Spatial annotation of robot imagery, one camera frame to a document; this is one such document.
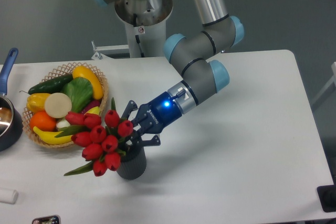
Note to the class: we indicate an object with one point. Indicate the white cylindrical object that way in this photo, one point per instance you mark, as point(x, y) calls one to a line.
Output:
point(8, 196)

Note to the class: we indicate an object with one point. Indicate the green cucumber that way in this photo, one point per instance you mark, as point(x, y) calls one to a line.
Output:
point(50, 86)

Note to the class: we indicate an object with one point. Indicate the purple eggplant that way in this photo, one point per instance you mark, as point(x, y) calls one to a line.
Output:
point(92, 104)

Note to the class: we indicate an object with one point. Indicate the black device at edge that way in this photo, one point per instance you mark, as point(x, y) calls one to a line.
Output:
point(327, 197)

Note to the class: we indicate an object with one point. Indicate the yellow banana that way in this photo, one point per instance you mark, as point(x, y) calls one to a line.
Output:
point(70, 125)

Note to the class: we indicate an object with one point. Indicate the beige round disc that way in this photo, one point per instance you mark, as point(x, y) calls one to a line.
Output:
point(57, 105)

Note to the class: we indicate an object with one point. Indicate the yellow bell pepper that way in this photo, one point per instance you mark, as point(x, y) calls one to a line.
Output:
point(36, 102)

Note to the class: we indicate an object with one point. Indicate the red tulip bouquet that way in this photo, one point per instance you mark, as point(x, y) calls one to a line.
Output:
point(104, 145)

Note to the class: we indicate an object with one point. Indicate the woven wicker basket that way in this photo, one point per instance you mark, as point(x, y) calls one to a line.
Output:
point(62, 70)

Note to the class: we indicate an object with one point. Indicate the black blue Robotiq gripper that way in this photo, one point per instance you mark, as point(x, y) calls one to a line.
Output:
point(152, 118)

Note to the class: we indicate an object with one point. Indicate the white metal base frame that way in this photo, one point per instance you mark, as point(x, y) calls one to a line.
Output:
point(115, 49)

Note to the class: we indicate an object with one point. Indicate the smartphone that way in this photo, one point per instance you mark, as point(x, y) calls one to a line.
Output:
point(53, 219)

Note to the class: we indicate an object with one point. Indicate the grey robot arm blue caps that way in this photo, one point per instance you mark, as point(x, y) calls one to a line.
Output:
point(202, 77)

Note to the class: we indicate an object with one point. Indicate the green bok choy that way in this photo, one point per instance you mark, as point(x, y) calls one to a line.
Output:
point(80, 91)

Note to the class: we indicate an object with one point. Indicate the yellow squash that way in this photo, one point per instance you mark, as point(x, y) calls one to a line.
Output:
point(85, 72)

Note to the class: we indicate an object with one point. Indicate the white furniture at right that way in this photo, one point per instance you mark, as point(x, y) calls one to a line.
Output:
point(327, 89)

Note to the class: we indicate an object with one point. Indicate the dark grey ribbed vase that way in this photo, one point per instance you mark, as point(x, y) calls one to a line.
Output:
point(133, 165)

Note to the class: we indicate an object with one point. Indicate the dark saucepan blue handle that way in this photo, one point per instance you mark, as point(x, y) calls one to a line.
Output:
point(11, 121)

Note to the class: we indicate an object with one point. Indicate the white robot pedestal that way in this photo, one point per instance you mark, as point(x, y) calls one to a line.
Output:
point(145, 25)

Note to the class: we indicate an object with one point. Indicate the orange fruit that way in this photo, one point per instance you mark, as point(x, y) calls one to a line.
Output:
point(43, 121)

